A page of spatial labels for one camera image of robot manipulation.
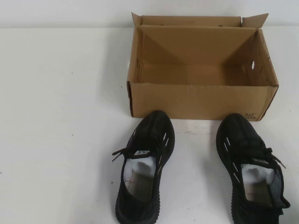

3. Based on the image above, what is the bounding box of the white paper shoe stuffing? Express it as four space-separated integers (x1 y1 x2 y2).
125 156 157 181
240 163 260 181

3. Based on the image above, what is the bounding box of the black sneaker with white logo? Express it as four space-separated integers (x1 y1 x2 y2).
111 110 175 222

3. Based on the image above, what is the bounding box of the brown cardboard shoe box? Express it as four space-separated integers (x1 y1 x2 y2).
126 12 280 122

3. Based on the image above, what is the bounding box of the black sneaker with grey lining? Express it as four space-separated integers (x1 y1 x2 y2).
216 113 292 224

